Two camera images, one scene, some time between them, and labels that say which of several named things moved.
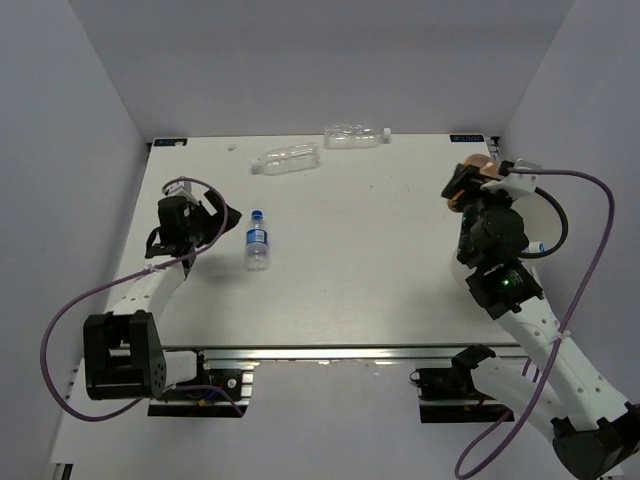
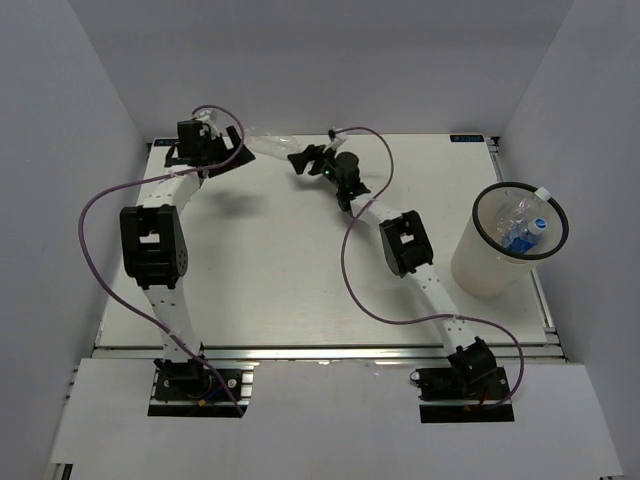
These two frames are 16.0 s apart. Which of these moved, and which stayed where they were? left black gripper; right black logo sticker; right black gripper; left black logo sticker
Moved: left black gripper; right black gripper
Stayed: right black logo sticker; left black logo sticker
